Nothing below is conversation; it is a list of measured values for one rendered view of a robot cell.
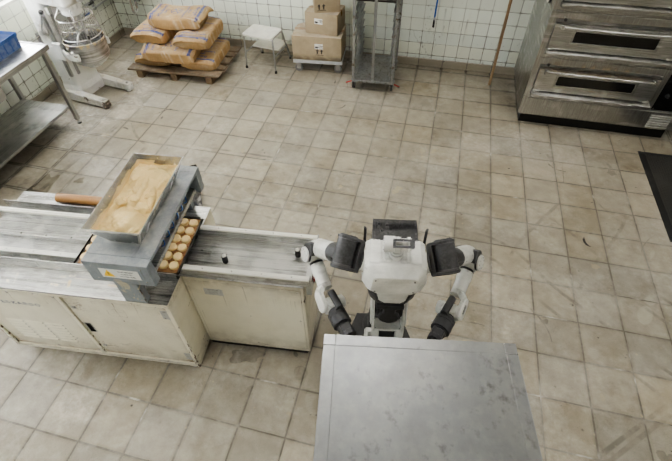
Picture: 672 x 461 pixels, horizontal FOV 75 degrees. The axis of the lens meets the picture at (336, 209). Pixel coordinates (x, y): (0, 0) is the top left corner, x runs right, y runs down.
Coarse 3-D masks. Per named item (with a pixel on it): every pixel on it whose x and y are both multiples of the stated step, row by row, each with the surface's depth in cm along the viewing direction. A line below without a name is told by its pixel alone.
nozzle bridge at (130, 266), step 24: (192, 168) 254; (192, 192) 259; (168, 216) 228; (96, 240) 218; (144, 240) 217; (168, 240) 234; (96, 264) 210; (120, 264) 208; (144, 264) 207; (120, 288) 224; (144, 288) 227
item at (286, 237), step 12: (12, 216) 275; (24, 216) 273; (36, 216) 272; (48, 216) 270; (60, 216) 268; (72, 216) 267; (84, 216) 267; (204, 228) 259; (216, 228) 259; (228, 228) 259; (240, 228) 259; (264, 240) 260; (276, 240) 259; (288, 240) 257; (300, 240) 256
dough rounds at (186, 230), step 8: (184, 224) 259; (192, 224) 259; (176, 232) 257; (184, 232) 257; (192, 232) 255; (176, 240) 251; (184, 240) 250; (176, 248) 248; (184, 248) 247; (80, 256) 243; (168, 256) 243; (176, 256) 243; (160, 264) 239; (168, 264) 241; (176, 264) 239; (176, 272) 238
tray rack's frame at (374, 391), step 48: (336, 336) 112; (336, 384) 104; (384, 384) 104; (432, 384) 104; (480, 384) 103; (336, 432) 97; (384, 432) 96; (432, 432) 96; (480, 432) 96; (528, 432) 96
